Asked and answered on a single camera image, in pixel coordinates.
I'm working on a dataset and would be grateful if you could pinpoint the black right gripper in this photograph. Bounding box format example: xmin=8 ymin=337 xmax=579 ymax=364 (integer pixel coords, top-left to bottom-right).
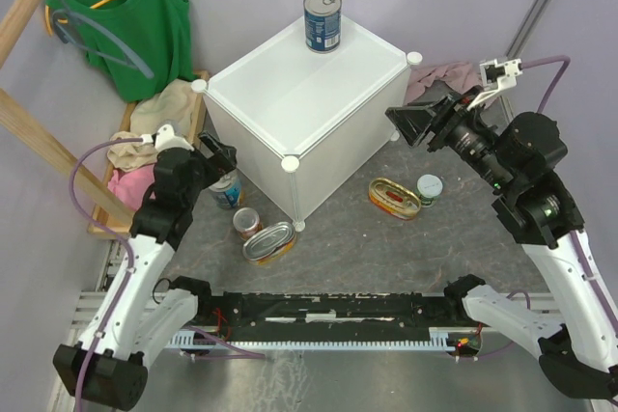
xmin=385 ymin=86 xmax=518 ymax=193

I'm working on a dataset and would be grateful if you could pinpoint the blue white label can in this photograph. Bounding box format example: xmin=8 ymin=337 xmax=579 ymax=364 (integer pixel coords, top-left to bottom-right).
xmin=208 ymin=171 xmax=243 ymax=209

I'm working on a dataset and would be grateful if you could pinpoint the tall blue label can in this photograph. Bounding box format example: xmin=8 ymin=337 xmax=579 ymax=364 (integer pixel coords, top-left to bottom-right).
xmin=303 ymin=0 xmax=342 ymax=53

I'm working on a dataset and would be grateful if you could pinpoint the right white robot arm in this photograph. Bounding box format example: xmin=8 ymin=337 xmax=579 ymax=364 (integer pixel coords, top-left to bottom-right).
xmin=385 ymin=93 xmax=617 ymax=403

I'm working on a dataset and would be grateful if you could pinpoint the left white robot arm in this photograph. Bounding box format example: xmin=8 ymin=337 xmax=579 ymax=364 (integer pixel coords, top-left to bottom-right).
xmin=53 ymin=124 xmax=238 ymax=411

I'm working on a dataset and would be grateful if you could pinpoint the pink crumpled cloth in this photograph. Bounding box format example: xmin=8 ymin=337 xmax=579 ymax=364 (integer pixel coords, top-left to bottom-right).
xmin=107 ymin=164 xmax=155 ymax=211

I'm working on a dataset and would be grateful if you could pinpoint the mauve crumpled cloth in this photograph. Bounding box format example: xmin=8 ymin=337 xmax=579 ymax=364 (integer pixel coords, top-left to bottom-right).
xmin=404 ymin=53 xmax=484 ymax=104

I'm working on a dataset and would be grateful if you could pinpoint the white lid green jar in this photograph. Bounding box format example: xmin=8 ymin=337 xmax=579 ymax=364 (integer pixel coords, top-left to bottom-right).
xmin=416 ymin=174 xmax=443 ymax=207

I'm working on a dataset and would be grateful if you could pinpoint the red oval sardine tin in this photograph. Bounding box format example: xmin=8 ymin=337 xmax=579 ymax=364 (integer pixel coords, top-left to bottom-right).
xmin=368 ymin=178 xmax=422 ymax=221

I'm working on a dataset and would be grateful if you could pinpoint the small pink label can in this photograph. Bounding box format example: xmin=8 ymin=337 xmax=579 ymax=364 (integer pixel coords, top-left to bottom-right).
xmin=233 ymin=207 xmax=263 ymax=241

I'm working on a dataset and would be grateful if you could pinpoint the white cube cabinet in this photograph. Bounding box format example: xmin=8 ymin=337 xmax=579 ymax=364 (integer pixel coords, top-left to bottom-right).
xmin=192 ymin=18 xmax=422 ymax=231

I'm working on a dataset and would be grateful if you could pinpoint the beige crumpled cloth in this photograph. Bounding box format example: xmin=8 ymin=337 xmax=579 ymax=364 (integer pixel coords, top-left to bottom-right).
xmin=107 ymin=79 xmax=195 ymax=173

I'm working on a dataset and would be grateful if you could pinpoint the silver oval fish tin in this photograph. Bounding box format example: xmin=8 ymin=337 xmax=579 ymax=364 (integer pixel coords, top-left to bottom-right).
xmin=242 ymin=222 xmax=296 ymax=265

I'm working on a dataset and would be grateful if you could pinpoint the grey blue hanger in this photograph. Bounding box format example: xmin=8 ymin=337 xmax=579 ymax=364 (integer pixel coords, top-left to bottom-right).
xmin=29 ymin=0 xmax=155 ymax=79

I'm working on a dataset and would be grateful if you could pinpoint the wooden diagonal beam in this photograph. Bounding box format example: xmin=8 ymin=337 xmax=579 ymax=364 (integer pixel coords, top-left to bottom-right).
xmin=1 ymin=89 xmax=133 ymax=224

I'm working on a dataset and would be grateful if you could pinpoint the green tank top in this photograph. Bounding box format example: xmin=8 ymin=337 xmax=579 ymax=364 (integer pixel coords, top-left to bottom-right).
xmin=45 ymin=0 xmax=195 ymax=102

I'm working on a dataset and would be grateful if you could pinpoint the wooden rack pole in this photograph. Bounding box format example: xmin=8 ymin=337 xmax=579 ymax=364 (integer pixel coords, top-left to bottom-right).
xmin=1 ymin=0 xmax=42 ymax=66

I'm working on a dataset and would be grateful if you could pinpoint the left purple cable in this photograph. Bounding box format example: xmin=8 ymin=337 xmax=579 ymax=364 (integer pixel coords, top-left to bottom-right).
xmin=70 ymin=136 xmax=267 ymax=412

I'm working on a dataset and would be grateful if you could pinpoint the wooden tray frame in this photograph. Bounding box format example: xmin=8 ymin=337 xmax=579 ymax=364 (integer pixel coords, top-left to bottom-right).
xmin=102 ymin=79 xmax=206 ymax=211

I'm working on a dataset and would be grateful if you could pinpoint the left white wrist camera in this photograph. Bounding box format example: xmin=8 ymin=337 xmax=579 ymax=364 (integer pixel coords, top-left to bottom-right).
xmin=141 ymin=124 xmax=194 ymax=152

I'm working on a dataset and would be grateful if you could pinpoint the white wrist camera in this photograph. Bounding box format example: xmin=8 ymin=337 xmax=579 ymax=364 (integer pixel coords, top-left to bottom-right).
xmin=467 ymin=59 xmax=522 ymax=111
xmin=141 ymin=124 xmax=194 ymax=152

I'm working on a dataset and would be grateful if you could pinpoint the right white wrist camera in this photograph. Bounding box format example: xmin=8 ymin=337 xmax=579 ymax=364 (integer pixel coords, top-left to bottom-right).
xmin=467 ymin=59 xmax=522 ymax=111

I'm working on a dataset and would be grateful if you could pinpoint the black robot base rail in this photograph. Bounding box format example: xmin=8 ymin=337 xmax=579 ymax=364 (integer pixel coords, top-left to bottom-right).
xmin=191 ymin=292 xmax=477 ymax=343

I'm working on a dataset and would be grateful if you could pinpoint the white slotted cable duct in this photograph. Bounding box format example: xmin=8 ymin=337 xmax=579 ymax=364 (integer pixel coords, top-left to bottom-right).
xmin=166 ymin=330 xmax=455 ymax=353

